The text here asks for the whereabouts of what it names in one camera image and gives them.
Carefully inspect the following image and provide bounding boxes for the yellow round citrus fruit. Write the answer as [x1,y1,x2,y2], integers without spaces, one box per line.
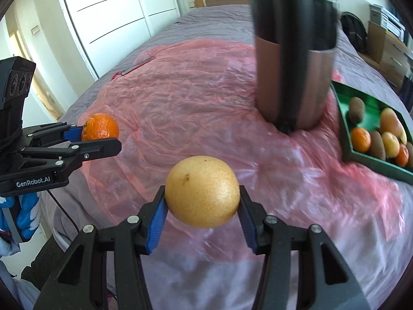
[165,155,240,228]

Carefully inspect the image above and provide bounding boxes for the brown kiwi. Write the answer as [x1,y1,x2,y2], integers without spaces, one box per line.
[369,130,386,161]
[348,97,366,125]

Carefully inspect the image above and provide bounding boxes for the blue white gloved hand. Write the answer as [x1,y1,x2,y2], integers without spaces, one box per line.
[1,193,40,257]

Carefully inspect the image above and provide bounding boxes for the grey bed cover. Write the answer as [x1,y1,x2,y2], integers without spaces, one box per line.
[51,3,413,310]

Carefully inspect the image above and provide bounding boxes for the phone in red case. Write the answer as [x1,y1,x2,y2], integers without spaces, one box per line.
[111,57,154,81]

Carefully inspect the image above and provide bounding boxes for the pink plastic sheet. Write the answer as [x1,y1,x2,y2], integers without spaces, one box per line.
[80,38,412,274]

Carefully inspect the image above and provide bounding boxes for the white wardrobe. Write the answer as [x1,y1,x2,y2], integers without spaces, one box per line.
[63,0,180,77]

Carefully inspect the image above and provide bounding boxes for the mandarin with stem right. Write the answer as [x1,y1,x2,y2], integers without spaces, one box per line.
[395,143,409,168]

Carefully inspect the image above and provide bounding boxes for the mandarin top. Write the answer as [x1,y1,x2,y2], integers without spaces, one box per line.
[351,127,371,153]

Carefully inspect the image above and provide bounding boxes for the yellow spotted apple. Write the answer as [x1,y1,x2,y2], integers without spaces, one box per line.
[382,131,400,158]

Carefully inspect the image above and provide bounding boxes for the green tray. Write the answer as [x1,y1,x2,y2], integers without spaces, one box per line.
[330,81,412,184]

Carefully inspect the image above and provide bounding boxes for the wooden drawer chest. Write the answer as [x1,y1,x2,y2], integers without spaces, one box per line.
[367,21,409,90]

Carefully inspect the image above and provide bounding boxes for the metal cylindrical bin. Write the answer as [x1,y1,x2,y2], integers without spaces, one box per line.
[250,0,338,134]

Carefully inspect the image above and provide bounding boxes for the black backpack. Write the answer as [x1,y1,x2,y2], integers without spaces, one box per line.
[340,12,368,53]

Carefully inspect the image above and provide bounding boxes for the white printer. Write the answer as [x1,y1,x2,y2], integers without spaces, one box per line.
[370,4,405,41]

